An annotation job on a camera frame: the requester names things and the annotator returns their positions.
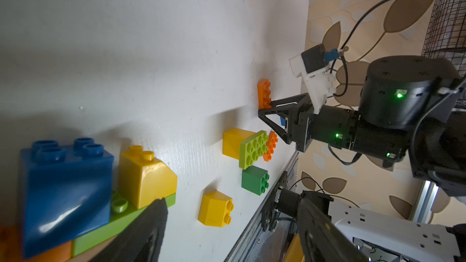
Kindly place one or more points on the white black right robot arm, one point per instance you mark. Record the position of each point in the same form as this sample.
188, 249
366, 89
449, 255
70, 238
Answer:
406, 109

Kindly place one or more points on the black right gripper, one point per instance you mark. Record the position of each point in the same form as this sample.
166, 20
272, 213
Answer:
332, 125

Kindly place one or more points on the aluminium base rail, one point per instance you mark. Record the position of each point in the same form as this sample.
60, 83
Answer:
268, 233

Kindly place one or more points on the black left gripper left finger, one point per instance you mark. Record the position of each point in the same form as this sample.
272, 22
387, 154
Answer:
141, 241

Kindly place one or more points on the black wire basket right wall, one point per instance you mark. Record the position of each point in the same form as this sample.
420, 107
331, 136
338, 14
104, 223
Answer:
446, 33

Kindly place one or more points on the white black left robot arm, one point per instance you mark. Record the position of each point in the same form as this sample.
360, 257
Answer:
409, 240

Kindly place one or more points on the green lego brick square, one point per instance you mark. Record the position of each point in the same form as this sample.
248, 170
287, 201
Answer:
255, 180

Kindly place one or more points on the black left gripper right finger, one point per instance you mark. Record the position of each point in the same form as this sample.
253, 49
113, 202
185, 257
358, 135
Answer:
321, 241

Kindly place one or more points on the lime green lego brick long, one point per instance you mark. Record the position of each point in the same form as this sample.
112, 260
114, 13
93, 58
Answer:
122, 214

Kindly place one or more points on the lime green lego brick small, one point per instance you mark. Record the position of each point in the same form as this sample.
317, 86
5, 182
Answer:
252, 148

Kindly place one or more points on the yellow lego brick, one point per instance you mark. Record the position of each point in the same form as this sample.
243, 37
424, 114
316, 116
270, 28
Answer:
143, 178
215, 209
232, 140

